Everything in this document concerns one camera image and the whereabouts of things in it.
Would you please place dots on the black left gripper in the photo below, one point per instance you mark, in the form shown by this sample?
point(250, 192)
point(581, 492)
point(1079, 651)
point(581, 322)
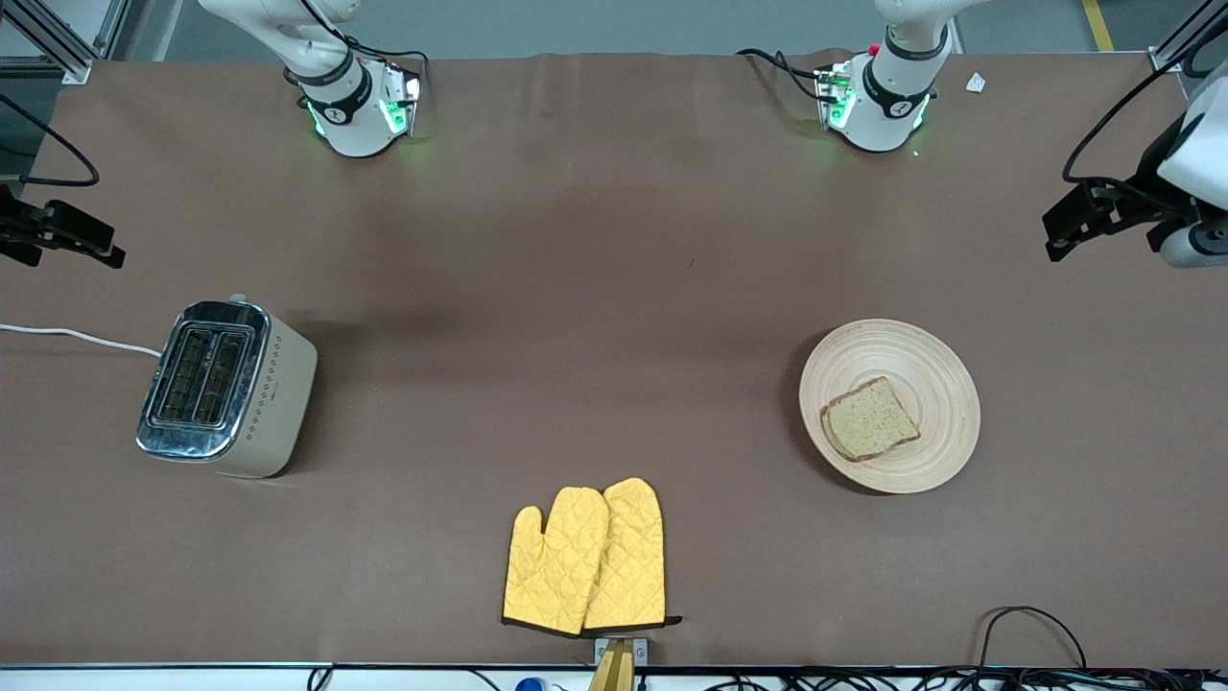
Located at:
point(1147, 182)

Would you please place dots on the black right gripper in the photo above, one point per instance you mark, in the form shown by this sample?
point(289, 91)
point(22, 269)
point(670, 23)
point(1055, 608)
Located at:
point(19, 226)

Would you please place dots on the round light wooden plate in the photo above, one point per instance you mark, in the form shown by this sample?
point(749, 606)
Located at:
point(940, 384)

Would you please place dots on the slice of brown toast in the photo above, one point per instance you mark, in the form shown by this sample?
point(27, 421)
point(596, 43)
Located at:
point(871, 420)

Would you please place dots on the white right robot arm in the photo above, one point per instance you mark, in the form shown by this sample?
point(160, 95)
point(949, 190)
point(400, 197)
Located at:
point(350, 115)

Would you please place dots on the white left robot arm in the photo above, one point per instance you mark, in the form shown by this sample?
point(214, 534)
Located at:
point(887, 115)

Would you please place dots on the grey metal mounting plate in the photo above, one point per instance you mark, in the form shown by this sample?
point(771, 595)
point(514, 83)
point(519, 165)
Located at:
point(641, 651)

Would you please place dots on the small white paper tag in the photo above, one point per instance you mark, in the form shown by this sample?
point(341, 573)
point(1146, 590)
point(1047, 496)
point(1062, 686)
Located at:
point(976, 83)

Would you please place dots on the cream and chrome toaster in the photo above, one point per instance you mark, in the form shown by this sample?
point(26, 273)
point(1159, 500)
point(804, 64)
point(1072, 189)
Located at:
point(273, 403)

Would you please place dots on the brown table cover sheet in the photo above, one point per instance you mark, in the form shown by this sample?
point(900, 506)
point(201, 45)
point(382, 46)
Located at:
point(767, 537)

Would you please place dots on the yellow quilted oven mitt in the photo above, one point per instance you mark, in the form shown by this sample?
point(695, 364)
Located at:
point(556, 566)
point(633, 557)

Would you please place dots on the blue cap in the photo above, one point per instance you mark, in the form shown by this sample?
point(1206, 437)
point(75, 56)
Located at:
point(530, 685)

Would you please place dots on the wooden beam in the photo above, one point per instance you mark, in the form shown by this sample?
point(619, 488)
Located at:
point(612, 672)

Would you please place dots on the aluminium frame profile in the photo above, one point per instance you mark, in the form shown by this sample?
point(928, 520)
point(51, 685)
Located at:
point(75, 69)
point(1166, 62)

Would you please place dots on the metal base connector bracket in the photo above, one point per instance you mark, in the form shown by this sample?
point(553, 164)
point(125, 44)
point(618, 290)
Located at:
point(830, 96)
point(408, 96)

